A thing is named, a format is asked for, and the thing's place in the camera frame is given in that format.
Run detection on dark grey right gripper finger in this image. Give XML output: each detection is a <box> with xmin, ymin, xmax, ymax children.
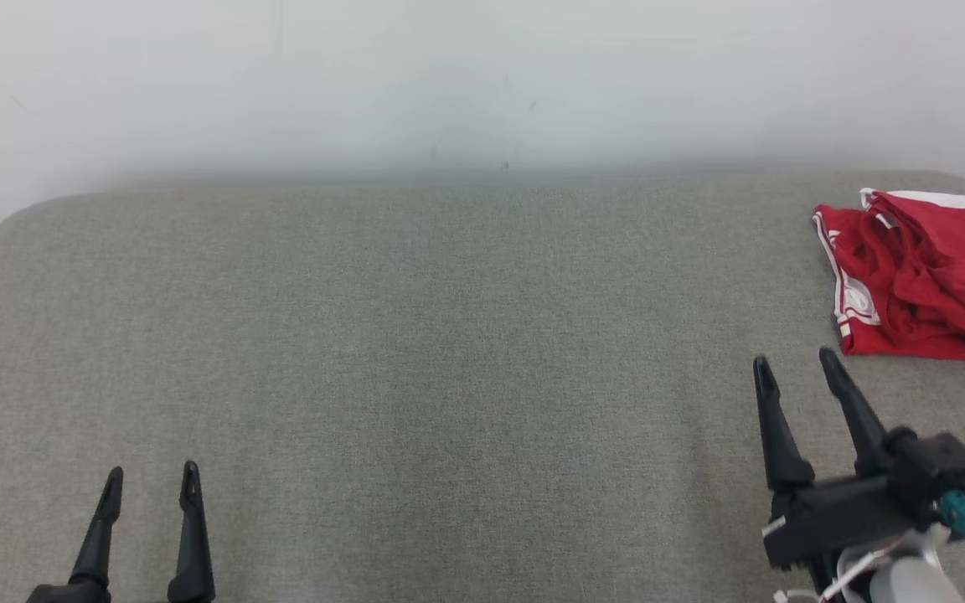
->
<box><xmin>818</xmin><ymin>347</ymin><xmax>892</xmax><ymax>479</ymax></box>
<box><xmin>751</xmin><ymin>355</ymin><xmax>817</xmax><ymax>494</ymax></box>

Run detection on red basketball jersey with number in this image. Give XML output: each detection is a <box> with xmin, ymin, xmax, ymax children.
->
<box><xmin>812</xmin><ymin>204</ymin><xmax>965</xmax><ymax>368</ymax></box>

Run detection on red shorts with white stripes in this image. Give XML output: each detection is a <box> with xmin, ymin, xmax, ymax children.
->
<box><xmin>859</xmin><ymin>188</ymin><xmax>965</xmax><ymax>321</ymax></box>

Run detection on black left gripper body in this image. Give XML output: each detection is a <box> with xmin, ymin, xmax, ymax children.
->
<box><xmin>25</xmin><ymin>581</ymin><xmax>116</xmax><ymax>603</ymax></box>

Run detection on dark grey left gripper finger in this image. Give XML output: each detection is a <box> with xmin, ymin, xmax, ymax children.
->
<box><xmin>70</xmin><ymin>466</ymin><xmax>126</xmax><ymax>588</ymax></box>
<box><xmin>168</xmin><ymin>460</ymin><xmax>216</xmax><ymax>603</ymax></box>

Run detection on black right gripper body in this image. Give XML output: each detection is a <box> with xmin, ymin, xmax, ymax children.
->
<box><xmin>762</xmin><ymin>472</ymin><xmax>924</xmax><ymax>573</ymax></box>

